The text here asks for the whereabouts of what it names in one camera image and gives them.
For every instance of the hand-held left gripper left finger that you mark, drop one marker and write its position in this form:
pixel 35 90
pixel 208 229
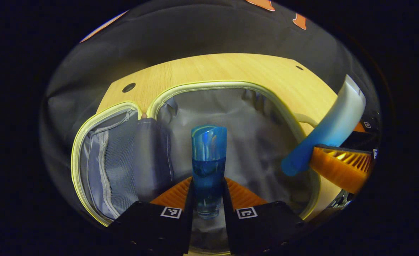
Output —
pixel 152 227

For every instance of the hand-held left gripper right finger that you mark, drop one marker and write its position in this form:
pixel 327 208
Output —
pixel 263 227

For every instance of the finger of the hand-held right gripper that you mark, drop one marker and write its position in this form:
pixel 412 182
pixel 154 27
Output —
pixel 362 138
pixel 341 167

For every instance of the blue and white tube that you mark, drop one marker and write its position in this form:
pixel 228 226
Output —
pixel 330 131

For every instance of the small blue bottle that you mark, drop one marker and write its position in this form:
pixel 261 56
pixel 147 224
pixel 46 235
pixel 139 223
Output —
pixel 208 170

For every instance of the pale yellow suitcase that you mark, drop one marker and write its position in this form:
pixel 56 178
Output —
pixel 252 135

